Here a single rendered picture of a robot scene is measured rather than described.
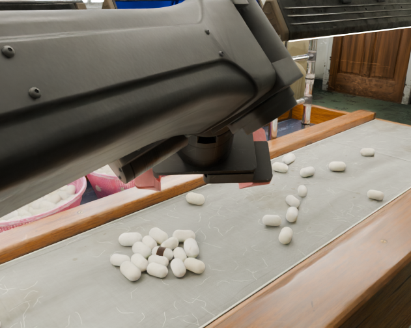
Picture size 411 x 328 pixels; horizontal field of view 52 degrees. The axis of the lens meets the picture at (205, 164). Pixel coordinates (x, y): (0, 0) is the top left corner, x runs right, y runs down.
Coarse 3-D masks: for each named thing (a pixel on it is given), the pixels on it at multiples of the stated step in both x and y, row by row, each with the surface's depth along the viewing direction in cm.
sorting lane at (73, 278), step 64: (384, 128) 126; (256, 192) 86; (320, 192) 86; (384, 192) 86; (64, 256) 65; (256, 256) 65; (0, 320) 52; (64, 320) 52; (128, 320) 52; (192, 320) 52
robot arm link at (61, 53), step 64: (192, 0) 20; (0, 64) 10; (64, 64) 11; (128, 64) 13; (192, 64) 17; (256, 64) 22; (0, 128) 9; (64, 128) 11; (128, 128) 13; (192, 128) 22; (0, 192) 9
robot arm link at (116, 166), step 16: (272, 96) 26; (288, 96) 26; (256, 112) 27; (272, 112) 26; (240, 128) 29; (256, 128) 28; (160, 144) 31; (176, 144) 32; (128, 160) 28; (144, 160) 31; (160, 160) 32; (128, 176) 31
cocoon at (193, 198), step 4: (192, 192) 81; (188, 196) 80; (192, 196) 80; (196, 196) 80; (200, 196) 80; (188, 200) 81; (192, 200) 80; (196, 200) 80; (200, 200) 80; (204, 200) 80; (200, 204) 80
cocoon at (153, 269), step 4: (152, 264) 60; (156, 264) 60; (148, 268) 60; (152, 268) 60; (156, 268) 60; (160, 268) 59; (164, 268) 60; (148, 272) 60; (152, 272) 60; (156, 272) 59; (160, 272) 59; (164, 272) 59; (156, 276) 60; (160, 276) 59; (164, 276) 60
